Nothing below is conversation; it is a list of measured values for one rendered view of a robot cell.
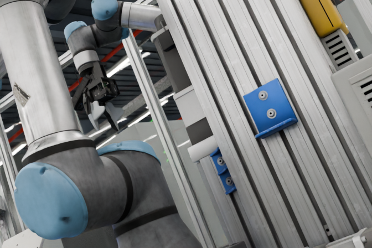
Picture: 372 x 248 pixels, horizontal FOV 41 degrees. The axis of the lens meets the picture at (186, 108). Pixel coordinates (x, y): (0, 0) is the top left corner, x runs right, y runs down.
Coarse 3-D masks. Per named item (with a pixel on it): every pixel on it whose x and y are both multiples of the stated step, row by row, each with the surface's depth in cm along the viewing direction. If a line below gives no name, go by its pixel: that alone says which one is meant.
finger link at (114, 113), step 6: (108, 102) 152; (108, 108) 153; (114, 108) 152; (120, 108) 151; (108, 114) 152; (114, 114) 152; (120, 114) 151; (108, 120) 152; (114, 120) 152; (114, 126) 152
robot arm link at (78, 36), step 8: (72, 24) 153; (80, 24) 153; (64, 32) 155; (72, 32) 152; (80, 32) 152; (88, 32) 152; (72, 40) 152; (80, 40) 151; (88, 40) 152; (72, 48) 152; (80, 48) 150; (88, 48) 151
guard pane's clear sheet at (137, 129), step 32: (352, 0) 160; (352, 32) 160; (128, 64) 203; (160, 64) 195; (128, 96) 202; (160, 96) 195; (128, 128) 201; (0, 160) 237; (160, 160) 193; (192, 224) 184
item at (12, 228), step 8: (0, 176) 221; (0, 184) 218; (0, 192) 217; (8, 200) 220; (8, 208) 215; (8, 216) 214; (8, 224) 214; (0, 232) 213; (8, 232) 212; (16, 232) 214; (0, 240) 210
